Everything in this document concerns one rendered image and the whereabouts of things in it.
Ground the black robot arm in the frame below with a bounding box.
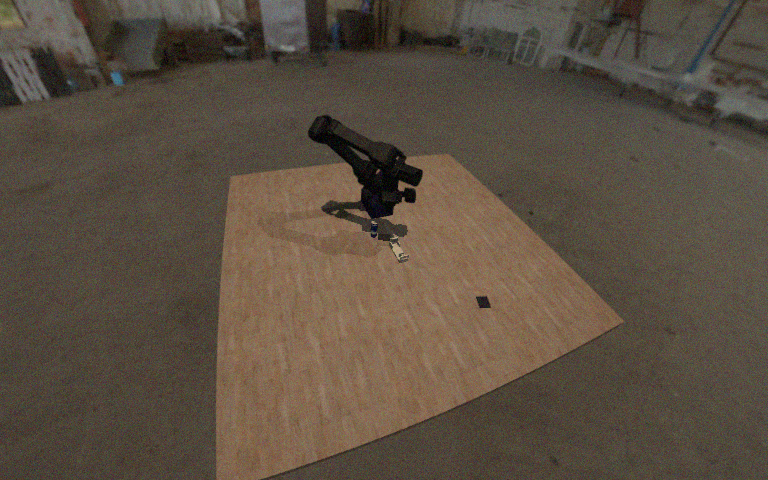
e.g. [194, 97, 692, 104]
[308, 115, 423, 207]

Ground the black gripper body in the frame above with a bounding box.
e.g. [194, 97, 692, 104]
[362, 176, 416, 203]

